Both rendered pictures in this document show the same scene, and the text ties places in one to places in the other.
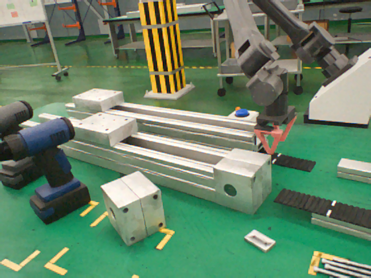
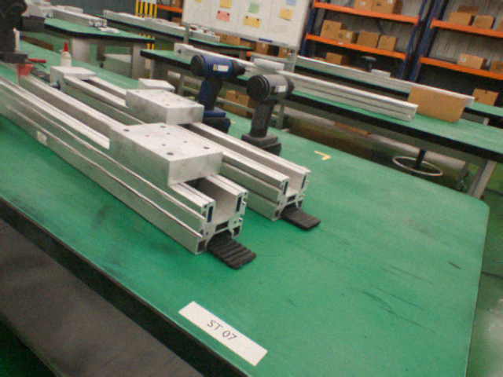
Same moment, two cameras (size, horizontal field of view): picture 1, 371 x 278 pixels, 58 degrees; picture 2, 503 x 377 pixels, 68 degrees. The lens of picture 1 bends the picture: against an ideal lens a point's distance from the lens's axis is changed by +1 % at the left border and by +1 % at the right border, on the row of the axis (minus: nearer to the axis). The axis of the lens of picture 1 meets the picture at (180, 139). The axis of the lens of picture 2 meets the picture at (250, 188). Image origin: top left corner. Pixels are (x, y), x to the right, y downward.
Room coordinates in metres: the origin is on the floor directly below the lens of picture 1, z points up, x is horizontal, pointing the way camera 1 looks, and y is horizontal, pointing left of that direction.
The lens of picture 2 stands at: (1.81, 0.40, 1.10)
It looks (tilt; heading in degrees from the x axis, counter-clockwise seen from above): 23 degrees down; 176
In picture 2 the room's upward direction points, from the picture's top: 11 degrees clockwise
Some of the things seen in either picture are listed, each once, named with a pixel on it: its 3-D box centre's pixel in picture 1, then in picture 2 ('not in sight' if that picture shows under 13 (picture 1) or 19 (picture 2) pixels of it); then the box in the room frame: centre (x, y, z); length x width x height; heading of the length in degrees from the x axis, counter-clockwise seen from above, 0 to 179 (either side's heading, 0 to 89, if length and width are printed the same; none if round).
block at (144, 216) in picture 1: (138, 204); (151, 97); (0.59, 0.11, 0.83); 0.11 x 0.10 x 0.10; 119
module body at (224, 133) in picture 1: (150, 123); (88, 138); (1.06, 0.09, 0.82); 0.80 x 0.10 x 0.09; 50
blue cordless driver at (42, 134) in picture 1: (38, 174); (219, 95); (0.67, 0.33, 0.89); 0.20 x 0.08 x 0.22; 129
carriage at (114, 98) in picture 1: (99, 102); (164, 158); (1.22, 0.29, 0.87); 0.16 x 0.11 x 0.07; 50
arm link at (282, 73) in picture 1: (275, 81); (2, 18); (0.77, -0.24, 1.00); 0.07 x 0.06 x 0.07; 147
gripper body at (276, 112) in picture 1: (275, 104); (1, 42); (0.77, -0.25, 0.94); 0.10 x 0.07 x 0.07; 141
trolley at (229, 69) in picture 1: (256, 46); not in sight; (3.82, -0.99, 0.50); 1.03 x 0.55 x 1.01; 69
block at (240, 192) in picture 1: (245, 177); (69, 86); (0.63, -0.13, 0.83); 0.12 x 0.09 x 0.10; 140
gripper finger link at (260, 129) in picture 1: (271, 135); (14, 71); (0.75, -0.23, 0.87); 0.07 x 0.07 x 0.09; 51
